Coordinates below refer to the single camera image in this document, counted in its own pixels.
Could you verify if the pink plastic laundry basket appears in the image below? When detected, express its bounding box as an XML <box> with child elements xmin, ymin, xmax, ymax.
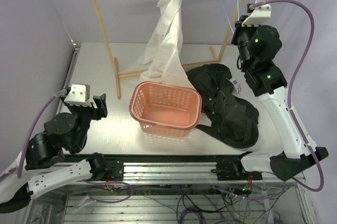
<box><xmin>129</xmin><ymin>82</ymin><xmax>202</xmax><ymax>137</ymax></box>

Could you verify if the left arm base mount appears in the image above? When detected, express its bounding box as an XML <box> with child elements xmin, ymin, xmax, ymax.
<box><xmin>102</xmin><ymin>159</ymin><xmax>124</xmax><ymax>181</ymax></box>

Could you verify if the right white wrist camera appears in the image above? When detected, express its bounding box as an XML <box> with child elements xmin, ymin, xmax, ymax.
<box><xmin>241</xmin><ymin>0</ymin><xmax>272</xmax><ymax>27</ymax></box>

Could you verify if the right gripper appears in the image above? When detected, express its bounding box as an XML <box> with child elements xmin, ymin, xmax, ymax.
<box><xmin>231</xmin><ymin>15</ymin><xmax>264</xmax><ymax>70</ymax></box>

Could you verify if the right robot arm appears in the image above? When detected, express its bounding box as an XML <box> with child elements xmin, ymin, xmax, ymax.
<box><xmin>231</xmin><ymin>15</ymin><xmax>329</xmax><ymax>181</ymax></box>

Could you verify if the white shirt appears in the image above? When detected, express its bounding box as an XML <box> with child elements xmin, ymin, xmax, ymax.
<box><xmin>137</xmin><ymin>0</ymin><xmax>194</xmax><ymax>89</ymax></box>

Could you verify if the wooden clothes rack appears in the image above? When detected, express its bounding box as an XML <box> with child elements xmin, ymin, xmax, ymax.
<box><xmin>91</xmin><ymin>0</ymin><xmax>244</xmax><ymax>99</ymax></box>

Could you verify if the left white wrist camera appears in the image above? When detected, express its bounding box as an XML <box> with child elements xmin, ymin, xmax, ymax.
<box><xmin>64</xmin><ymin>84</ymin><xmax>92</xmax><ymax>107</ymax></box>

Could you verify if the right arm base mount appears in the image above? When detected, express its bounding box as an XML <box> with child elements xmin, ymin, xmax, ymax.
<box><xmin>211</xmin><ymin>158</ymin><xmax>246</xmax><ymax>181</ymax></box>

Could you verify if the aluminium rail frame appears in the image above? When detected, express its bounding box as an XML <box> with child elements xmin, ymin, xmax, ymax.
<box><xmin>27</xmin><ymin>162</ymin><xmax>308</xmax><ymax>185</ymax></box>

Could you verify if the dark striped shirt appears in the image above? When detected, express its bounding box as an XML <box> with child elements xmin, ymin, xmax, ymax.
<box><xmin>186</xmin><ymin>64</ymin><xmax>259</xmax><ymax>149</ymax></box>

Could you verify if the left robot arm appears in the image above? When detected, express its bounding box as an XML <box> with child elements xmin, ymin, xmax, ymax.
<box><xmin>1</xmin><ymin>94</ymin><xmax>107</xmax><ymax>213</ymax></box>

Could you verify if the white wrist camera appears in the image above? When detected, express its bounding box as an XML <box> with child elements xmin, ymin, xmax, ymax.
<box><xmin>64</xmin><ymin>84</ymin><xmax>92</xmax><ymax>107</ymax></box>
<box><xmin>241</xmin><ymin>0</ymin><xmax>272</xmax><ymax>27</ymax></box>

